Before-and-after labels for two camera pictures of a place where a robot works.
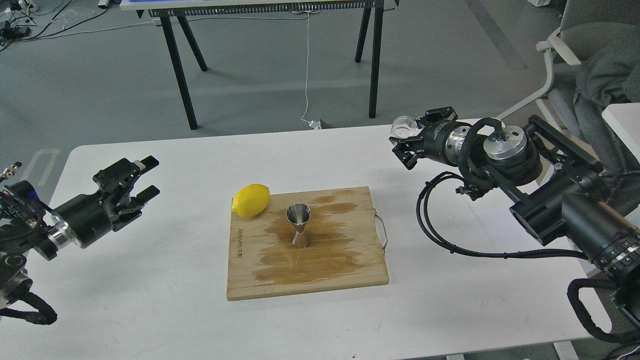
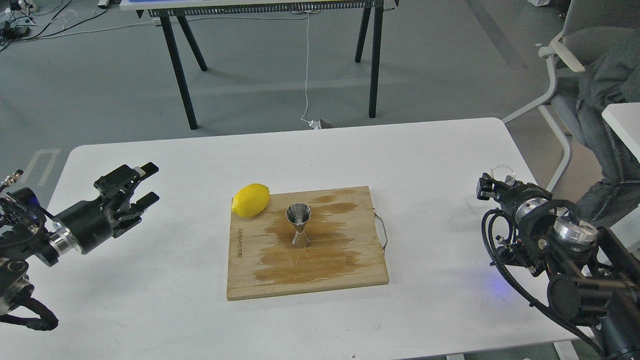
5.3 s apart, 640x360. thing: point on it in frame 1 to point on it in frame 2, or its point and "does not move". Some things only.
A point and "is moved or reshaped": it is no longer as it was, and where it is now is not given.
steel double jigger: [299, 214] does not move
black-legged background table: [171, 12] does not move
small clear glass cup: [404, 127] is moved or reshaped
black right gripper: [444, 140] to [514, 194]
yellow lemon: [251, 200] does not move
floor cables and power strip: [20, 21] does not move
